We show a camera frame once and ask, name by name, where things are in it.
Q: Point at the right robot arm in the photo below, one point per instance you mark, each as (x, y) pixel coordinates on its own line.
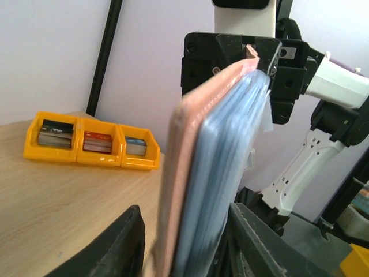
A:
(340, 120)

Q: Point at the black card stack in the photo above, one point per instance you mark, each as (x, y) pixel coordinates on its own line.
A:
(55, 134)

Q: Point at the left black frame post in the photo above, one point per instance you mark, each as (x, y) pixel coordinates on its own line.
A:
(104, 54)

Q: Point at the loose yellow bin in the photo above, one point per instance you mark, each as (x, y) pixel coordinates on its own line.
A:
(356, 263)

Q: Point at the blue card stack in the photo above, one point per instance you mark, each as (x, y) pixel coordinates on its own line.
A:
(135, 146)

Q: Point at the yellow bin with black cards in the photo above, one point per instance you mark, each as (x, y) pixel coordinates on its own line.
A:
(32, 150)

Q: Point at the pink leather card holder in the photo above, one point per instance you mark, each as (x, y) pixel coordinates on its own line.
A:
(210, 139)

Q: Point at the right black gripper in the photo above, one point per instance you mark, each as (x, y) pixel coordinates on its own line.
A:
(283, 60)

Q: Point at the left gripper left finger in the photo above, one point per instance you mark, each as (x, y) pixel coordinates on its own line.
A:
(117, 251)

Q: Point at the white perforated basket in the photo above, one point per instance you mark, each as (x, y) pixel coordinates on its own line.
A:
(354, 219)

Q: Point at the red card stack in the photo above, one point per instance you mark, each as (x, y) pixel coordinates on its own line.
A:
(97, 142)

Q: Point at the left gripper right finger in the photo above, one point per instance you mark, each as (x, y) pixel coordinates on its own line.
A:
(248, 254)

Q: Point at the yellow bin with red cards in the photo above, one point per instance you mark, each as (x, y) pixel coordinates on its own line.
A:
(96, 158)

